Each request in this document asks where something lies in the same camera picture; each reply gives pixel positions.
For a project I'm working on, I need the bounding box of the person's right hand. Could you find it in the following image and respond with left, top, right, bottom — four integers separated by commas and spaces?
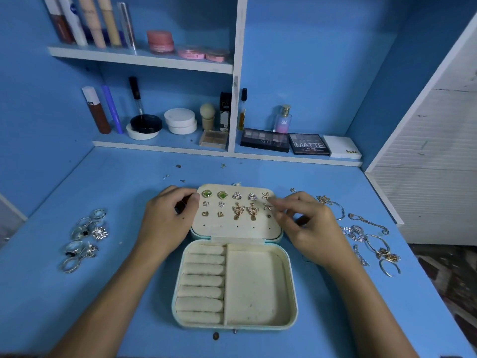
267, 191, 360, 270

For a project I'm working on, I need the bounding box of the person's left hand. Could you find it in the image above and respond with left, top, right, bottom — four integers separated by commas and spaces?
134, 185, 201, 260

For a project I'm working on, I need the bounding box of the pile of silver bracelets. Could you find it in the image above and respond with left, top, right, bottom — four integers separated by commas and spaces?
287, 188, 402, 278

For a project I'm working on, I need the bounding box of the pile of silver rings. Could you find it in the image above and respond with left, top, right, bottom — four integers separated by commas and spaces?
60, 208, 109, 274

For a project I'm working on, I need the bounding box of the cream jewellery box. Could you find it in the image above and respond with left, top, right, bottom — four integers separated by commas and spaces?
171, 182, 299, 330

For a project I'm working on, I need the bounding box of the person's right forearm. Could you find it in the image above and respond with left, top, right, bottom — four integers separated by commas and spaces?
324, 253, 418, 358

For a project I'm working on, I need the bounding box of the person's left forearm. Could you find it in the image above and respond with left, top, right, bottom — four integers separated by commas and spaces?
48, 246, 166, 358

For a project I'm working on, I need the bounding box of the white flat box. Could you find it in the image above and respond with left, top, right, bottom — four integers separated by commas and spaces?
323, 135, 362, 162

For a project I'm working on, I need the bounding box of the black lettered eyeshadow palette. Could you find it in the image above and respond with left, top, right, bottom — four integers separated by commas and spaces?
288, 133, 331, 157

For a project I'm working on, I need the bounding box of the square brown powder compact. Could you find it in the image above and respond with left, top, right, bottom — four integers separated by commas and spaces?
199, 129, 229, 151

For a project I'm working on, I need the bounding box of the white bowl black inside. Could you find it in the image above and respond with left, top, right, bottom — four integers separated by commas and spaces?
126, 114, 163, 141

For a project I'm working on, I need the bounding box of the white round cream jar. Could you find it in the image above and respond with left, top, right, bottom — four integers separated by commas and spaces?
164, 108, 198, 136

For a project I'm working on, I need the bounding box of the dark eyeshadow palette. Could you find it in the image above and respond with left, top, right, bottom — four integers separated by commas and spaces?
240, 128, 291, 153

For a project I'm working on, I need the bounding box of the small pink perfume bottle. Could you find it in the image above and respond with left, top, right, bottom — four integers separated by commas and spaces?
273, 105, 293, 135

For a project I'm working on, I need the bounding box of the beige makeup sponge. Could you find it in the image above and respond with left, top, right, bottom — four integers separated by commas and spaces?
200, 102, 217, 131

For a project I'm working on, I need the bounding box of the blue cosmetic tube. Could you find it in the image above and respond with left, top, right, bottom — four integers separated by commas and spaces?
101, 85, 123, 134

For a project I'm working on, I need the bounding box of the black cosmetic bottle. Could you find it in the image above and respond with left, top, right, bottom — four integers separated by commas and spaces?
219, 92, 232, 132

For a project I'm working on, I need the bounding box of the brown lipstick tube white cap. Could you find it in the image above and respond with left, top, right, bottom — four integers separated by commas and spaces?
81, 86, 111, 135

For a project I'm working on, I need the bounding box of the white slatted cabinet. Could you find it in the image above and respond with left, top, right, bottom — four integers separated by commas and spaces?
365, 14, 477, 247

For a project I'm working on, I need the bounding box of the black makeup brush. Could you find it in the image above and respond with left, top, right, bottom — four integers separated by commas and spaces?
129, 76, 144, 116

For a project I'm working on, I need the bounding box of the thin dark cosmetic bottle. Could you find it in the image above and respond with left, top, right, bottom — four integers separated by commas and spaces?
238, 88, 248, 131

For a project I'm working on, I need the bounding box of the white framed marbled panel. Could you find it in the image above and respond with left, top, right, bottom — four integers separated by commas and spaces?
0, 193, 27, 243

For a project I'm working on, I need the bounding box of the pink flat compact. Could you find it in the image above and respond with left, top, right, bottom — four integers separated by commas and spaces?
206, 50, 231, 64
177, 47, 207, 61

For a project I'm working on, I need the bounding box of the pink round jar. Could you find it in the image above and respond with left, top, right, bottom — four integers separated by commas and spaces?
147, 29, 176, 55

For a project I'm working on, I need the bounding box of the white shelf unit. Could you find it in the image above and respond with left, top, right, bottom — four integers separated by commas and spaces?
47, 0, 363, 169

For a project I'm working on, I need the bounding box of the short beige cosmetic tube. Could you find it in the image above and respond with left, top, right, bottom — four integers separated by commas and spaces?
96, 0, 122, 48

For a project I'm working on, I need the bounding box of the tall beige cosmetic tube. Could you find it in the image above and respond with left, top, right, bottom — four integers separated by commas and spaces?
76, 0, 107, 49

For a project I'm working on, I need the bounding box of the white tube blue label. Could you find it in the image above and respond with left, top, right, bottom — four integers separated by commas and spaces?
57, 0, 88, 48

